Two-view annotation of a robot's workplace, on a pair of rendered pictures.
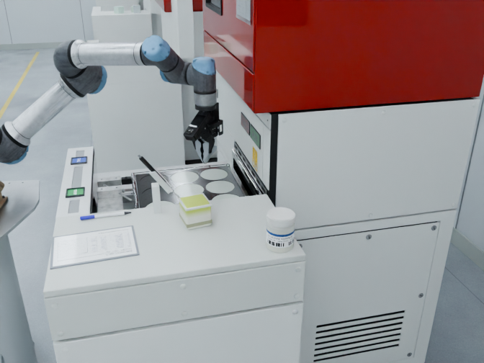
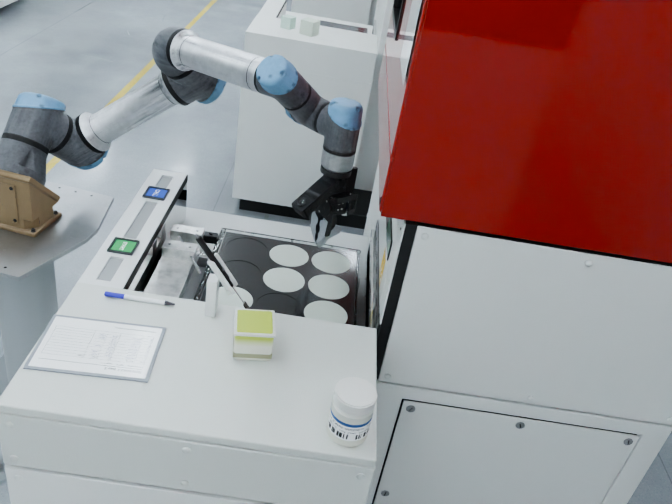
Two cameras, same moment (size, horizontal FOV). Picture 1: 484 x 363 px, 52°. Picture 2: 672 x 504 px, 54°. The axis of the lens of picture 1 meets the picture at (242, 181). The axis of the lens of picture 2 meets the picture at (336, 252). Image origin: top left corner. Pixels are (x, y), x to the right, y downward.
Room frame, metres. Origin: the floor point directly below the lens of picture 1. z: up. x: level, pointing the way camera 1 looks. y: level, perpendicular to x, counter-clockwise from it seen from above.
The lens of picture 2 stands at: (0.30, -0.18, 1.81)
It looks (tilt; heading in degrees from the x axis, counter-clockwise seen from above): 32 degrees down; 11
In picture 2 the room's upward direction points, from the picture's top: 10 degrees clockwise
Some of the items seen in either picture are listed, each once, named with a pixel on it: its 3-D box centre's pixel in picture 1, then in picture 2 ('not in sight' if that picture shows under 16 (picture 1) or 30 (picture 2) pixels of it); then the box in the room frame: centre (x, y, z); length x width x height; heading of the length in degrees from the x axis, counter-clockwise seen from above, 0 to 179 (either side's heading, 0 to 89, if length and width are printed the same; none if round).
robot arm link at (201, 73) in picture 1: (203, 75); (342, 125); (1.64, 0.13, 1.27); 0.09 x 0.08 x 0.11; 63
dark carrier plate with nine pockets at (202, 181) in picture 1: (189, 190); (283, 280); (1.54, 0.18, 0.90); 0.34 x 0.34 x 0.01; 14
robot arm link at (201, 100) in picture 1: (204, 98); (337, 158); (1.64, 0.13, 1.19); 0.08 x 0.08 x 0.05
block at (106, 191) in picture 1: (109, 191); (179, 250); (1.53, 0.45, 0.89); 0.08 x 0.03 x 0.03; 104
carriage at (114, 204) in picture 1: (111, 209); (171, 277); (1.46, 0.43, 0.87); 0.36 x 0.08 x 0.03; 14
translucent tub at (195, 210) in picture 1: (195, 211); (253, 335); (1.20, 0.13, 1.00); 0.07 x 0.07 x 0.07; 23
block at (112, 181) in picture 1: (109, 181); (187, 233); (1.61, 0.47, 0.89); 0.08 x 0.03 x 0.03; 104
